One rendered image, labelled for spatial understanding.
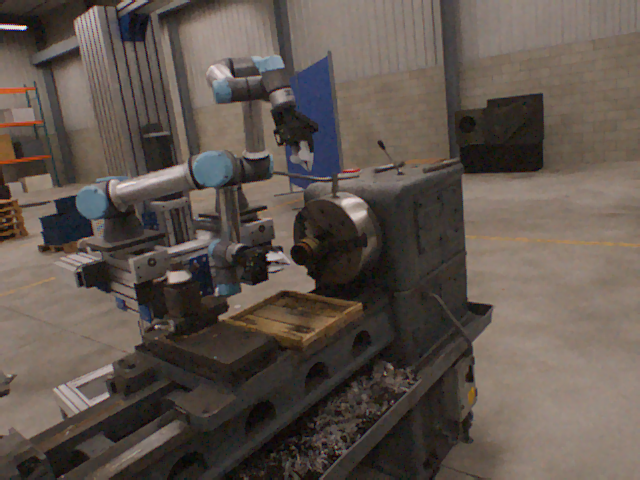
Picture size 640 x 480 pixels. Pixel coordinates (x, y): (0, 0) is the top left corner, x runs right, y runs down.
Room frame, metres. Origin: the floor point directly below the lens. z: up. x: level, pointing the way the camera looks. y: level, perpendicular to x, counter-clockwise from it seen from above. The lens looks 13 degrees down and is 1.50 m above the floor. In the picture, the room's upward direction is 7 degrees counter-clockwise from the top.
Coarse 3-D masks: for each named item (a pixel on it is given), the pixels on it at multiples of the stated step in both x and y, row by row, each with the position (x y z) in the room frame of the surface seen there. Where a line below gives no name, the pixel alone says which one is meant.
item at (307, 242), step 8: (304, 240) 1.55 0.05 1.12; (312, 240) 1.56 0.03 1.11; (296, 248) 1.57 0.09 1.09; (304, 248) 1.52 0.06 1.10; (312, 248) 1.53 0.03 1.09; (320, 248) 1.55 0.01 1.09; (296, 256) 1.56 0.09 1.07; (304, 256) 1.58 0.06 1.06; (312, 256) 1.53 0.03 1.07; (320, 256) 1.55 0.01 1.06; (296, 264) 1.54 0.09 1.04; (304, 264) 1.52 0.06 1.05
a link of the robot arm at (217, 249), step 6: (216, 240) 1.65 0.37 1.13; (222, 240) 1.64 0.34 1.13; (210, 246) 1.64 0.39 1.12; (216, 246) 1.62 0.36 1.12; (222, 246) 1.60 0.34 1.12; (210, 252) 1.63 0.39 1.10; (216, 252) 1.61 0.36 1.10; (222, 252) 1.59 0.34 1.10; (216, 258) 1.61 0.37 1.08; (222, 258) 1.59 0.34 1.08; (216, 264) 1.61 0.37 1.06; (222, 264) 1.60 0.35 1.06; (228, 264) 1.60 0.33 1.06
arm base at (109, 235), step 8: (112, 216) 1.73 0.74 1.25; (120, 216) 1.73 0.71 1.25; (128, 216) 1.75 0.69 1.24; (136, 216) 1.79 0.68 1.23; (104, 224) 1.74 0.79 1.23; (112, 224) 1.72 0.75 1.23; (120, 224) 1.72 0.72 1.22; (128, 224) 1.73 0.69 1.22; (136, 224) 1.76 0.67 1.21; (104, 232) 1.73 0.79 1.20; (112, 232) 1.72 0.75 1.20; (120, 232) 1.71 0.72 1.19; (128, 232) 1.72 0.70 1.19; (136, 232) 1.74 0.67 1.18; (144, 232) 1.79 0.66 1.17; (104, 240) 1.74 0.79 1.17; (112, 240) 1.71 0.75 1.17; (120, 240) 1.71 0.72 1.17
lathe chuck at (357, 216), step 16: (320, 208) 1.65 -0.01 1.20; (336, 208) 1.60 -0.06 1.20; (352, 208) 1.60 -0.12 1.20; (320, 224) 1.65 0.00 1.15; (336, 224) 1.60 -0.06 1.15; (352, 224) 1.56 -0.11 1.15; (368, 224) 1.59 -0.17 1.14; (320, 240) 1.69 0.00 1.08; (368, 240) 1.57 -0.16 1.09; (336, 256) 1.62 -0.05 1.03; (352, 256) 1.57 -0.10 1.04; (368, 256) 1.58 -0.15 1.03; (336, 272) 1.62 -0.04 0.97; (352, 272) 1.57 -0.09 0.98
